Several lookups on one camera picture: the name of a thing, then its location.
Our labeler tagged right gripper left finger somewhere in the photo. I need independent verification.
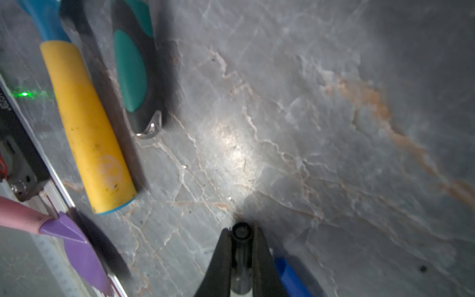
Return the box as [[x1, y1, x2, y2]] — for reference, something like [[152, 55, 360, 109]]
[[194, 228, 233, 297]]

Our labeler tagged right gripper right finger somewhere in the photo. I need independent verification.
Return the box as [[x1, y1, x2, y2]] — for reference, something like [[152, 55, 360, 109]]
[[252, 225, 289, 297]]

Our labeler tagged black pen cap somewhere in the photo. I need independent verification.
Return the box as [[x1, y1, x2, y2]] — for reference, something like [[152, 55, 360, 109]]
[[231, 222, 254, 295]]

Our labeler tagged blue pen cap upper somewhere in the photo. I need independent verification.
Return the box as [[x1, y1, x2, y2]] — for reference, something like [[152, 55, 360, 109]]
[[274, 257, 312, 297]]

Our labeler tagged blue garden fork yellow handle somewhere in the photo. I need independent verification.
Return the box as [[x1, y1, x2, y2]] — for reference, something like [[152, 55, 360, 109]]
[[19, 1, 137, 214]]

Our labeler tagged purple garden trowel pink handle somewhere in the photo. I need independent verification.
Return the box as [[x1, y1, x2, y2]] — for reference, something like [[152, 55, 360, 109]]
[[1, 197, 113, 297]]

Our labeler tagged green handled ratchet screwdriver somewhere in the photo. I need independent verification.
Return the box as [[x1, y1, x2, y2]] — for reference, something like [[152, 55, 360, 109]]
[[111, 1, 163, 139]]

